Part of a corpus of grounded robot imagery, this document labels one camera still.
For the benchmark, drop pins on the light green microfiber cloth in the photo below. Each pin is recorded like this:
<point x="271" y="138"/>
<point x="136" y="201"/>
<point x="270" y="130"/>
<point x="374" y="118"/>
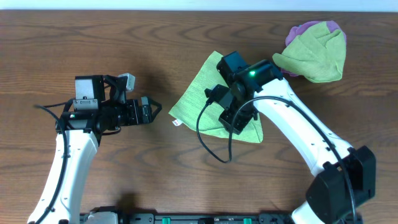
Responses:
<point x="188" y="107"/>

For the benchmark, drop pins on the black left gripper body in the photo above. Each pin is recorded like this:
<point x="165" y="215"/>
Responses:
<point x="145" y="109"/>

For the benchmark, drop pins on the olive green folded cloth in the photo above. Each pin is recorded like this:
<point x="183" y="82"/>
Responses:
<point x="314" y="54"/>

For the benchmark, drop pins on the purple cloth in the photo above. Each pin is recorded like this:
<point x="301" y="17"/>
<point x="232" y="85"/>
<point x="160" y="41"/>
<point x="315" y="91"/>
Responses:
<point x="298" y="31"/>

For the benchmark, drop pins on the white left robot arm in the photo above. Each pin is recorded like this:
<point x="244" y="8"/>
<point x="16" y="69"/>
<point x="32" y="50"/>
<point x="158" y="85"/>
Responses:
<point x="100" y="108"/>

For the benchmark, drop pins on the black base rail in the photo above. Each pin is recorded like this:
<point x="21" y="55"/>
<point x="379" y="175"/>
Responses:
<point x="108" y="215"/>

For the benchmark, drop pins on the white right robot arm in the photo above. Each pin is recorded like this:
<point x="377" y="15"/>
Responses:
<point x="344" y="177"/>

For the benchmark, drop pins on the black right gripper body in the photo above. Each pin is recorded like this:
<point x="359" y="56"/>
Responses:
<point x="242" y="119"/>

